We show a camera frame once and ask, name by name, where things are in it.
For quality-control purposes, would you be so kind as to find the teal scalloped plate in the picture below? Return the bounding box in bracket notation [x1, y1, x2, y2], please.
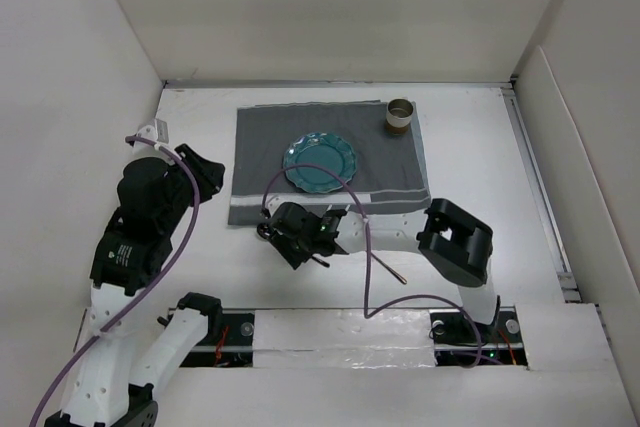
[282, 132, 357, 194]

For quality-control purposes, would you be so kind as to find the grey striped placemat cloth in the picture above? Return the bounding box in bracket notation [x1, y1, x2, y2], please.
[228, 100, 431, 227]

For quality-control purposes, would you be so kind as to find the steel cup with brown band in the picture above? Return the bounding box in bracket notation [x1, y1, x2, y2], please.
[384, 98, 414, 135]

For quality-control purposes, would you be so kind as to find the black spoon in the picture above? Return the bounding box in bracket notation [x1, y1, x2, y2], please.
[256, 223, 272, 240]

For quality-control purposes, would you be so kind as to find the black fork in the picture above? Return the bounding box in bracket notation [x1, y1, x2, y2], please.
[371, 253, 407, 285]

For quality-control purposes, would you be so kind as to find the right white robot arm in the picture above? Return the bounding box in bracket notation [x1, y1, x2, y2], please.
[257, 198, 499, 341]

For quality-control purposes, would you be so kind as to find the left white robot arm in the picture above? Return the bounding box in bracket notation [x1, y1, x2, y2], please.
[43, 141, 225, 426]

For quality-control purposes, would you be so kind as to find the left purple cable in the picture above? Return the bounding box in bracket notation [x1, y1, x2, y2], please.
[27, 135, 202, 427]

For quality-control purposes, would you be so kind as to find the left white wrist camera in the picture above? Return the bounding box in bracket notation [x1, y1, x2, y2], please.
[135, 117, 169, 145]

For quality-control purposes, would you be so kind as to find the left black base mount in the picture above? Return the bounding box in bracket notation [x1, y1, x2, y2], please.
[181, 310, 255, 368]

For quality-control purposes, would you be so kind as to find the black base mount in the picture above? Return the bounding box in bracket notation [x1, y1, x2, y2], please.
[181, 310, 255, 368]
[429, 309, 528, 367]

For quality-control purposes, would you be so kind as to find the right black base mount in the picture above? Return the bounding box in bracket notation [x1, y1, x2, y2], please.
[429, 309, 528, 367]

